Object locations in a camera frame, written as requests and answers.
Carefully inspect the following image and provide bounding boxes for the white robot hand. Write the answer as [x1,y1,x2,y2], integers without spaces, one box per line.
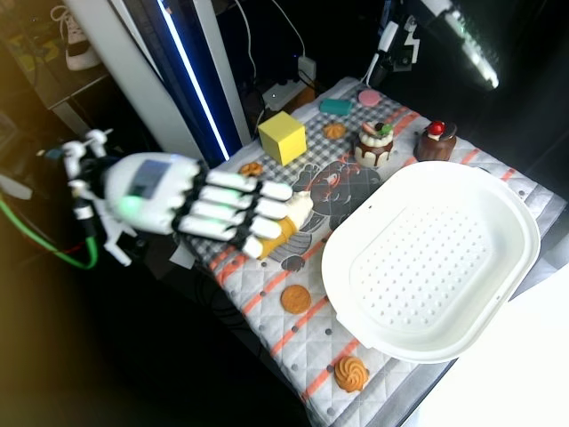
[101,150,295,262]
[365,15,422,88]

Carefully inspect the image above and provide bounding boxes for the toy cake with strawberry and chocolate drip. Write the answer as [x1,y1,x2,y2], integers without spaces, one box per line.
[354,120,396,169]

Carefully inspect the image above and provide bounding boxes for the orange item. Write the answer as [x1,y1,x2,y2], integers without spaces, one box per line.
[257,189,316,262]

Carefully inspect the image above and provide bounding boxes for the brown chocolate toy cake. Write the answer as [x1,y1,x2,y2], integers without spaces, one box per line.
[413,119,459,163]

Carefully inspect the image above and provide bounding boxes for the white power adapter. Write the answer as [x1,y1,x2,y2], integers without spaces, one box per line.
[296,54,317,84]

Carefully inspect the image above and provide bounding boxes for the teal block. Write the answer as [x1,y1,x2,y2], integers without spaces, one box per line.
[318,97,354,117]

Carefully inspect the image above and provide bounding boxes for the white column with blue light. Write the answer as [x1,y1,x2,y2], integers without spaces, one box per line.
[61,0,254,164]

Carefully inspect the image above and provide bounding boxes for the white power strip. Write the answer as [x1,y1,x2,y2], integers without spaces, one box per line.
[261,78,304,112]

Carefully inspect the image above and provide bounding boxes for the grey shelf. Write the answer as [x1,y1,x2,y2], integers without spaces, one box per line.
[44,66,117,139]

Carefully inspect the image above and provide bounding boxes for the yellow cube block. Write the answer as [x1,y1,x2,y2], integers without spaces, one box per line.
[257,110,309,166]

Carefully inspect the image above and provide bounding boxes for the white sneaker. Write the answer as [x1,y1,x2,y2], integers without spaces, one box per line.
[50,4,102,72]

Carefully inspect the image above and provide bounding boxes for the round golden biscuit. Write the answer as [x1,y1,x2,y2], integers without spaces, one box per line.
[279,284,313,316]

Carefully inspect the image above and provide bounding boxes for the grey quilt with bear print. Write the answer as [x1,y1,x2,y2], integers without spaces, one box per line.
[184,76,569,427]

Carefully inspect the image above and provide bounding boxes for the large orange swirl cookie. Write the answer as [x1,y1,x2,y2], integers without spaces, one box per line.
[333,355,371,393]

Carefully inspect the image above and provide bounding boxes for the green cable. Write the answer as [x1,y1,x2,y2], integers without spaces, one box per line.
[0,195,100,270]

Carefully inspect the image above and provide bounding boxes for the white cable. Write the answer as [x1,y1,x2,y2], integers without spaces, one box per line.
[233,0,260,93]

